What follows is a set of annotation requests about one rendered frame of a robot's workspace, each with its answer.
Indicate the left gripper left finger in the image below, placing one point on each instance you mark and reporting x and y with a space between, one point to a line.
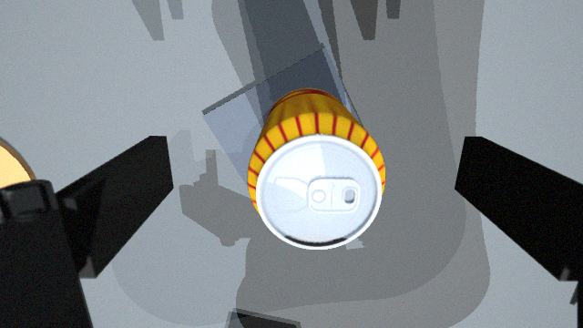
49 241

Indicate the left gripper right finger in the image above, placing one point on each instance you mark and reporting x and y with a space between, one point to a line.
538 208

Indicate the yellow and red drink can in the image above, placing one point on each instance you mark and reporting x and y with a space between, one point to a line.
315 176

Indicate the tan round disc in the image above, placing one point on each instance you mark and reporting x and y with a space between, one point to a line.
13 168

